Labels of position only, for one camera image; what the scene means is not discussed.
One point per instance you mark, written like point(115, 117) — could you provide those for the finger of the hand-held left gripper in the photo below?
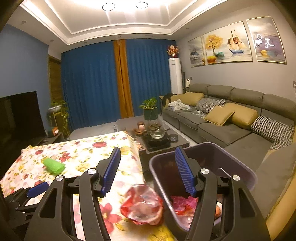
point(37, 188)
point(25, 208)

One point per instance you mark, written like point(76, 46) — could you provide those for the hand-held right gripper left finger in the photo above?
point(112, 172)

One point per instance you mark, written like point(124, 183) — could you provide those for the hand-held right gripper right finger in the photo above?
point(185, 172)

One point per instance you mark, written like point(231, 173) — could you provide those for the grey plastic bin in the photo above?
point(208, 153)

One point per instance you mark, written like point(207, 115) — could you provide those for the pink plastic bag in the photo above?
point(182, 205)

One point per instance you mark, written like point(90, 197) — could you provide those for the red snack wrapper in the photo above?
point(141, 206)

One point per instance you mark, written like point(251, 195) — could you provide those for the orange white paper cup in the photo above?
point(218, 209)

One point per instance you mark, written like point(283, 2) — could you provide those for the green crinkled paper wrapper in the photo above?
point(54, 165)

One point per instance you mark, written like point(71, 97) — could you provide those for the dark coffee table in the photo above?
point(157, 150)

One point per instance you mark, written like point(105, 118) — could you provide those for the black hexagonal coaster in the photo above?
point(173, 138)

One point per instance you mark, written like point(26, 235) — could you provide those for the black tea stove tray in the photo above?
point(159, 142)

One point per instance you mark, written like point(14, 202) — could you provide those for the floral tablecloth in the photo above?
point(76, 153)

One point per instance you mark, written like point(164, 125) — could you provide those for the clear plastic bottle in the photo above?
point(115, 128)

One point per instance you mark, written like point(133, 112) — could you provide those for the grey sofa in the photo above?
point(219, 136)

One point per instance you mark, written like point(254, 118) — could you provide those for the glass kettle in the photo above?
point(157, 131)

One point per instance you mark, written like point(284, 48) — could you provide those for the dark television stand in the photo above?
point(52, 139)

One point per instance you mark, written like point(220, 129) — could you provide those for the pink pig figurine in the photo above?
point(141, 128)

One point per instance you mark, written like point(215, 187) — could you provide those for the red tissue box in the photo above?
point(55, 131)

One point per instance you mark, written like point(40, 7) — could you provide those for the yellow cushion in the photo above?
point(245, 114)
point(192, 98)
point(218, 115)

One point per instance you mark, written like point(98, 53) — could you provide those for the white clothes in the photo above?
point(179, 104)

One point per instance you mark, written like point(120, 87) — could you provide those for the gold plant stand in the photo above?
point(56, 120)

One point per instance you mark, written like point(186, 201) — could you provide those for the potted plant in green pot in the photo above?
point(150, 110)

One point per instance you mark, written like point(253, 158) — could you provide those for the black white patterned cushion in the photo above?
point(209, 104)
point(271, 128)
point(281, 144)

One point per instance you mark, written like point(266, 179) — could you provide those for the black television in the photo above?
point(18, 115)

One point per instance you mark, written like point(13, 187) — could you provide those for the black clothing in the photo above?
point(167, 99)

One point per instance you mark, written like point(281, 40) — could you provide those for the trailing plant in white bowl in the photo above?
point(57, 106)

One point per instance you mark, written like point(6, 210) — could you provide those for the white handheld vacuum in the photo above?
point(187, 83)

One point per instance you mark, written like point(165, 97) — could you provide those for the blue curtain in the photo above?
point(90, 85)
point(150, 76)

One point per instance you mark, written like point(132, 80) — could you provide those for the orange curtain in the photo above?
point(122, 78)

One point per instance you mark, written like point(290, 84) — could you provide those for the white standing air conditioner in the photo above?
point(175, 76)

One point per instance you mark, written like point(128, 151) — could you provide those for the small landscape painting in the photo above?
point(196, 52)

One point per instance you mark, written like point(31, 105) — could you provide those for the red flower decoration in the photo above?
point(173, 51)

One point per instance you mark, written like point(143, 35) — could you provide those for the sailboat and tree painting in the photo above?
point(227, 42)

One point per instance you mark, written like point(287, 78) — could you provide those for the purple landscape painting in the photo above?
point(266, 39)

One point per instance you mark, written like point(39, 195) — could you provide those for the brown wooden wall panel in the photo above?
point(55, 78)

